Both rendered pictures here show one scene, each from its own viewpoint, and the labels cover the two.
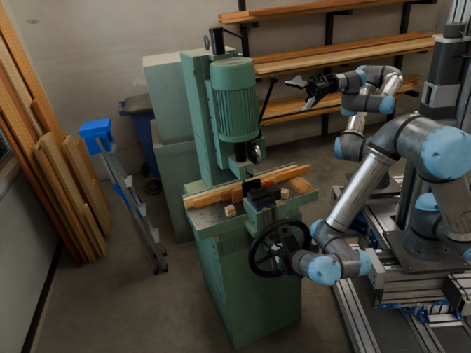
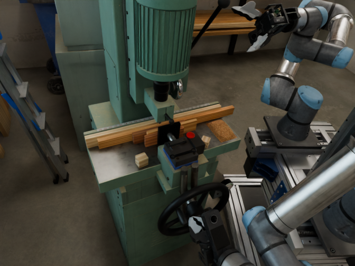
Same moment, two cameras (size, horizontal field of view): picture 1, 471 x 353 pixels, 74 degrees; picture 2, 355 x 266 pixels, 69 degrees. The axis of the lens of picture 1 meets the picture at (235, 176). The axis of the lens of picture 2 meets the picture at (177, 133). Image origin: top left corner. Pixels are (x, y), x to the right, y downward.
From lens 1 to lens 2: 0.50 m
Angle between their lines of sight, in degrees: 16
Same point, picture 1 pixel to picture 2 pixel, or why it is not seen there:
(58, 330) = not seen: outside the picture
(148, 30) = not seen: outside the picture
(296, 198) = (216, 148)
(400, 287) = (310, 257)
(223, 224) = (132, 176)
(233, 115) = (160, 45)
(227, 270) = (130, 215)
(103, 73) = not seen: outside the picture
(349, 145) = (279, 91)
